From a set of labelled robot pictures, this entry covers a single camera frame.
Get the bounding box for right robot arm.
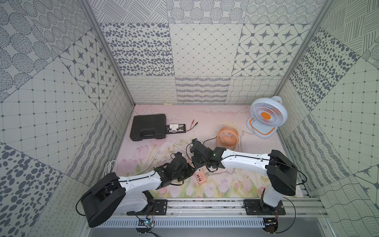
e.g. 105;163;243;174
189;139;298;208

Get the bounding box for black USB cable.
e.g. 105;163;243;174
185;136;220;161

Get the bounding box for white and orange fan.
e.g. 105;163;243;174
246;96;288;139

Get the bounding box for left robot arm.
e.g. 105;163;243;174
78;152;195;228

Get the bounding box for small orange desk fan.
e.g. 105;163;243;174
216;126;239;149

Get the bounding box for red and black test leads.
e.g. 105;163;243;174
186;120;198;132

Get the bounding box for black plastic tool case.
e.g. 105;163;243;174
130;114;166;141

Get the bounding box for white slotted cable duct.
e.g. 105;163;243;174
99;217;265;228

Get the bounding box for aluminium mounting rail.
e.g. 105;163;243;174
84;197;328;219

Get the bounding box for white power strip cable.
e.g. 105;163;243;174
103;141;190;178

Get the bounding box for left green circuit board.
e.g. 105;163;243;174
138;219;155;230

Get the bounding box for right circuit board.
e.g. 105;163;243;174
263;218;278;234

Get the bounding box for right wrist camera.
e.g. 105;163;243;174
191;138;202;146

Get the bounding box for pink power strip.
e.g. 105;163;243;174
194;169;207;185

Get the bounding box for black tray with white adapter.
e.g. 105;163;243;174
166;124;187;134

